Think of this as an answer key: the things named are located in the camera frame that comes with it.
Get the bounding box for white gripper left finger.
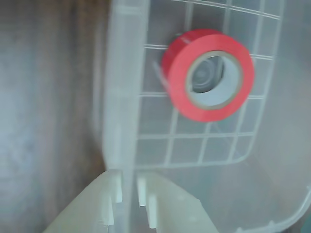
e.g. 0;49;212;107
43;169;123;233

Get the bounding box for clear plastic storage box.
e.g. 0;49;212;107
102;0;311;233

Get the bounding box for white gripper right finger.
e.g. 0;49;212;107
136;172;219;233

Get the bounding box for red tape roll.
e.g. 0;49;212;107
161;29;256;123

